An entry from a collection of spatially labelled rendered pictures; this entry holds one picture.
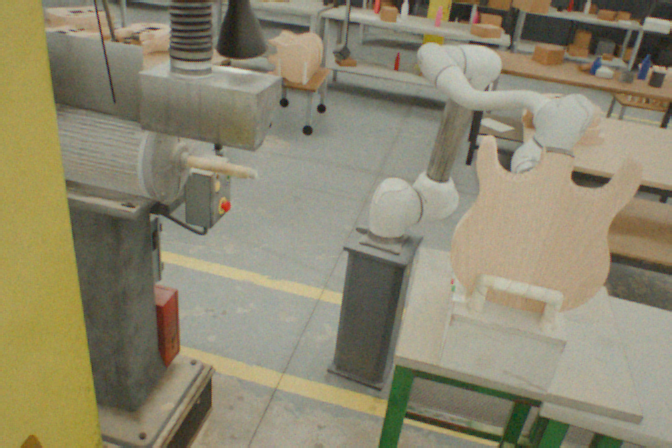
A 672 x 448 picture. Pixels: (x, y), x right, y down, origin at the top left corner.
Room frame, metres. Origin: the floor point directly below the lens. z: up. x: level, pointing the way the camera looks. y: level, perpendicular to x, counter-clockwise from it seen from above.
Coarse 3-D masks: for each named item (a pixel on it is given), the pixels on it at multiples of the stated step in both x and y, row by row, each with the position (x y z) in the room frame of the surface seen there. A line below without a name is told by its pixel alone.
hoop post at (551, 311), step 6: (546, 306) 1.08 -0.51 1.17; (552, 306) 1.06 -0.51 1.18; (558, 306) 1.06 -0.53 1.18; (546, 312) 1.07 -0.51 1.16; (552, 312) 1.06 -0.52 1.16; (558, 312) 1.07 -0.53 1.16; (546, 318) 1.07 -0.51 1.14; (552, 318) 1.06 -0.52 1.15; (540, 324) 1.07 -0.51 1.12; (546, 324) 1.06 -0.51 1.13; (540, 330) 1.07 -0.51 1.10; (546, 330) 1.06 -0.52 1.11
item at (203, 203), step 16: (224, 160) 1.78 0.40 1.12; (192, 176) 1.66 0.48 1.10; (208, 176) 1.65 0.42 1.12; (224, 176) 1.74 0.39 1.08; (192, 192) 1.66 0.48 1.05; (208, 192) 1.65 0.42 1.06; (224, 192) 1.74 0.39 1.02; (192, 208) 1.66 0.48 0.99; (208, 208) 1.65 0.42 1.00; (192, 224) 1.66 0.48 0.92; (208, 224) 1.65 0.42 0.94
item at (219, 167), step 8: (192, 160) 1.44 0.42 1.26; (200, 160) 1.44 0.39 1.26; (208, 160) 1.44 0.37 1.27; (200, 168) 1.43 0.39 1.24; (208, 168) 1.43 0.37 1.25; (216, 168) 1.42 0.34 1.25; (224, 168) 1.42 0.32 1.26; (232, 168) 1.42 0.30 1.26; (240, 168) 1.42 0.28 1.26; (248, 168) 1.42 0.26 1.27; (240, 176) 1.41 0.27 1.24; (248, 176) 1.41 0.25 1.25
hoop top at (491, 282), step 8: (480, 280) 1.10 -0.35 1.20; (488, 280) 1.10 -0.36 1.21; (496, 280) 1.10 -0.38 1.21; (504, 280) 1.10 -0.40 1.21; (512, 280) 1.10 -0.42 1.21; (488, 288) 1.10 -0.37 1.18; (496, 288) 1.09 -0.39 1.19; (504, 288) 1.09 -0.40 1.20; (512, 288) 1.08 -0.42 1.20; (520, 288) 1.08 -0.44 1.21; (528, 288) 1.08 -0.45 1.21; (536, 288) 1.08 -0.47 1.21; (544, 288) 1.08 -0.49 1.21; (528, 296) 1.08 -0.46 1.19; (536, 296) 1.07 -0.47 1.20; (544, 296) 1.07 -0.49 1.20; (552, 296) 1.07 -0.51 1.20; (560, 296) 1.07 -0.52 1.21
